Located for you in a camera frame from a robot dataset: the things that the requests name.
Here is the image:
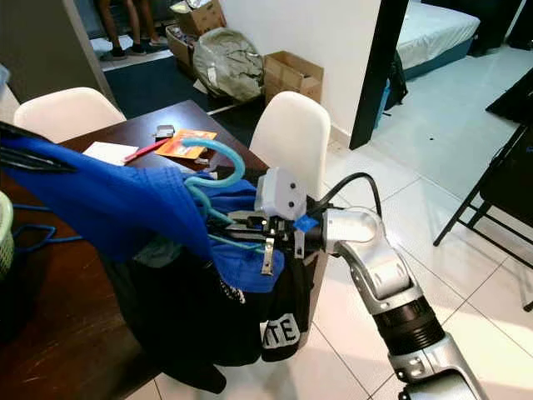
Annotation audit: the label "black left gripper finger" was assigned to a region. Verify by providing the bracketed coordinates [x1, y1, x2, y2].
[0, 148, 77, 174]
[0, 123, 51, 146]

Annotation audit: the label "teal plastic clothes hanger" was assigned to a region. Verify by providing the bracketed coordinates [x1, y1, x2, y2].
[183, 137, 247, 251]

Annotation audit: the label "royal blue garment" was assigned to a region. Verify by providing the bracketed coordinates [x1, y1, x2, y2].
[0, 133, 286, 294]

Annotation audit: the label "white paper sheet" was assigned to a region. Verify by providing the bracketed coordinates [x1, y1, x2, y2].
[82, 141, 141, 166]

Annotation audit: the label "light green laundry basket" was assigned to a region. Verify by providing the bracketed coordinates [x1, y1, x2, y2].
[0, 192, 16, 276]

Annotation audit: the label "grey garment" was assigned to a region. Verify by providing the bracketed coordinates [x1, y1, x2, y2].
[132, 240, 182, 269]

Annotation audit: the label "orange packet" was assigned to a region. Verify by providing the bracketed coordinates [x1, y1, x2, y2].
[154, 129, 217, 159]

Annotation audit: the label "black garment with white print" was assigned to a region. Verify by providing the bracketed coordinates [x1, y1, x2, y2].
[108, 167, 330, 394]

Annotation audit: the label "red pen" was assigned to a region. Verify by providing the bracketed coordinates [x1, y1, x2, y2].
[123, 137, 167, 163]

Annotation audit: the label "standing person's legs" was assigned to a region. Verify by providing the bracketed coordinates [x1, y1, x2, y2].
[131, 0, 167, 51]
[96, 0, 130, 61]

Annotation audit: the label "open cardboard box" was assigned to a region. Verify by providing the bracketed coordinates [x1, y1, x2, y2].
[263, 51, 326, 105]

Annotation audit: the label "olive green bag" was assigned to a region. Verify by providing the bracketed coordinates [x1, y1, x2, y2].
[193, 27, 266, 103]

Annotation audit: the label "dark wooden table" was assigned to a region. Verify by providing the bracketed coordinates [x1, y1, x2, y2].
[0, 100, 330, 400]

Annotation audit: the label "stacked cardboard box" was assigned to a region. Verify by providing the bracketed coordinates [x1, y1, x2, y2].
[165, 0, 227, 76]

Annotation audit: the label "bed with white mattress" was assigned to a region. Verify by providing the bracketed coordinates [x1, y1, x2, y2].
[396, 0, 481, 82]

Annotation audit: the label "blue cable tag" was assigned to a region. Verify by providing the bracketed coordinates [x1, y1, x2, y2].
[294, 214, 321, 234]

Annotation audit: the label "blue wire clothes hanger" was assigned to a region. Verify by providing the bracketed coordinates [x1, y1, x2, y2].
[12, 202, 84, 253]

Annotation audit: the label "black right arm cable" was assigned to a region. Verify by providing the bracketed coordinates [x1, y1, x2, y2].
[315, 172, 384, 219]

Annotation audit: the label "black door frame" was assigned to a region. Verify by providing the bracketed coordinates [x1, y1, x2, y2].
[348, 0, 413, 151]

